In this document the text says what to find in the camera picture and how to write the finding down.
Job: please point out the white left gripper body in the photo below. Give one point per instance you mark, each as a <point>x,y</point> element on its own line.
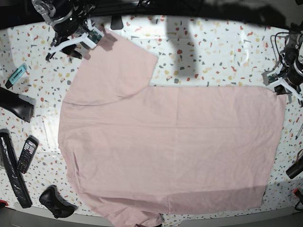
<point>290,79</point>

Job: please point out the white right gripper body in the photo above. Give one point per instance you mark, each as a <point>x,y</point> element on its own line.
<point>87,34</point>

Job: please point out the pink T-shirt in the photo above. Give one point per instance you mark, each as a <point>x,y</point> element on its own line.
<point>134,152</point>

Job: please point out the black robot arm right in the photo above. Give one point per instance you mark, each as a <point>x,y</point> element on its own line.
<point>70,19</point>

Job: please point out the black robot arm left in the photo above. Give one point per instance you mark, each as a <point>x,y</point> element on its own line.
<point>288,50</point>

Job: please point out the black clip on edge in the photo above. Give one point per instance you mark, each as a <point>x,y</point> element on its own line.
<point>116,22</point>

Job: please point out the teal highlighter marker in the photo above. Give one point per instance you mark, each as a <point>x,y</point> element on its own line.
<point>16,75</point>

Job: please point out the black handheld device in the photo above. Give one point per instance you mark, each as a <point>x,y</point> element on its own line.
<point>20,105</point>

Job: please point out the black cylinder tool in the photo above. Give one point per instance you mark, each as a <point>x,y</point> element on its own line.
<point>294,170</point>

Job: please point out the black remote control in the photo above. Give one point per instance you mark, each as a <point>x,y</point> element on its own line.
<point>27,154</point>

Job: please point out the long black bar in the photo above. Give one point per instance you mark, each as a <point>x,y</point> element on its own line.
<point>10,164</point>

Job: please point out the black game controller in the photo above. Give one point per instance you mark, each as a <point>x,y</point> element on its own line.
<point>51,199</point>

